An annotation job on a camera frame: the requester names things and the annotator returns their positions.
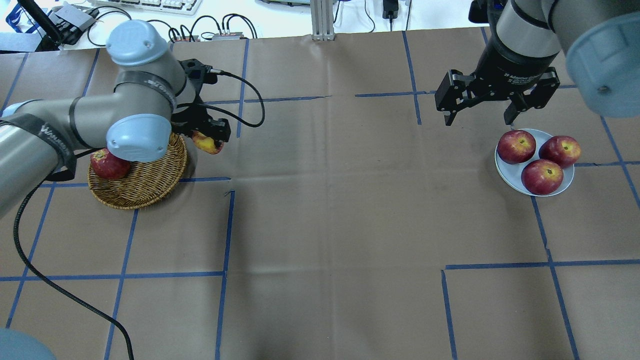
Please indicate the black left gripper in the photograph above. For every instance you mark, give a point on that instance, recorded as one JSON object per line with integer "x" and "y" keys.
{"x": 216, "y": 127}

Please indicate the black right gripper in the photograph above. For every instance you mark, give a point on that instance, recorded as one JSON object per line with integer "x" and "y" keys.
{"x": 505, "y": 68}

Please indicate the red yellow apple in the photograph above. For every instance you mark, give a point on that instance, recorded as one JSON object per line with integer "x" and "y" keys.
{"x": 206, "y": 144}

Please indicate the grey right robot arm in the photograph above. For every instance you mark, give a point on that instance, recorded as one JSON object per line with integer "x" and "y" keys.
{"x": 599, "y": 40}

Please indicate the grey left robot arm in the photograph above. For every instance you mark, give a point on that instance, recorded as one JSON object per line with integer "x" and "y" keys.
{"x": 154, "y": 95}

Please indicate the red apple on plate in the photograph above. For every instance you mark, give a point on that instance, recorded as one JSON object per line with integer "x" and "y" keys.
{"x": 542, "y": 177}
{"x": 565, "y": 151}
{"x": 516, "y": 147}

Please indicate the light blue plate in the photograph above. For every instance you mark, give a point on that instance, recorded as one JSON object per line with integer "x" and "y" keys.
{"x": 511, "y": 173}

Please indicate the round wicker basket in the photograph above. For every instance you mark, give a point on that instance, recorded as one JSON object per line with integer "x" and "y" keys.
{"x": 146, "y": 183}

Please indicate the dark red apple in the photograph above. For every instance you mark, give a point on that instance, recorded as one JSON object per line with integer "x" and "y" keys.
{"x": 107, "y": 166}

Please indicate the white keyboard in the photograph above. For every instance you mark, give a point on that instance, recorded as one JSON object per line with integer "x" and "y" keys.
{"x": 176, "y": 7}

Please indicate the aluminium frame post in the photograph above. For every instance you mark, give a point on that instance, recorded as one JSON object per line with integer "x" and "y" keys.
{"x": 322, "y": 23}

